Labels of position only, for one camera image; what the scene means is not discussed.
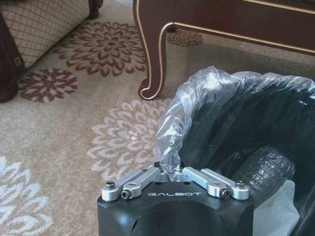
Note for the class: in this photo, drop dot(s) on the clear plastic bottle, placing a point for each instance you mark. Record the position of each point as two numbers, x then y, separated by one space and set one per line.
264 167

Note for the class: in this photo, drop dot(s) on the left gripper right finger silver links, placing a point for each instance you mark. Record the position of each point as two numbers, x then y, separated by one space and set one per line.
211 180

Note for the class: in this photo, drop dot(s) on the clear plastic bin liner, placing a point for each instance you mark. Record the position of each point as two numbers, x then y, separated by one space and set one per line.
187 103

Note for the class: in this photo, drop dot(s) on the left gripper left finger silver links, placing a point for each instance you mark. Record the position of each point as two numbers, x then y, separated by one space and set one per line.
137 179

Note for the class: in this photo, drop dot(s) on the beige lattice-pattern sofa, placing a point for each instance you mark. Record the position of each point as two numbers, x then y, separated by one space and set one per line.
32 32

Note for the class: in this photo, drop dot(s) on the white crumpled paper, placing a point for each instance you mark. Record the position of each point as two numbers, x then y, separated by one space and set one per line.
283 196

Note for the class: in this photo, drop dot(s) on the black trash bin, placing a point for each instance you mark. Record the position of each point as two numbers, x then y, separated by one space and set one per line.
246 137

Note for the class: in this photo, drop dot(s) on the dark wood gold-trimmed table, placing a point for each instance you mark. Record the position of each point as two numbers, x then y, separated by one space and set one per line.
221 22

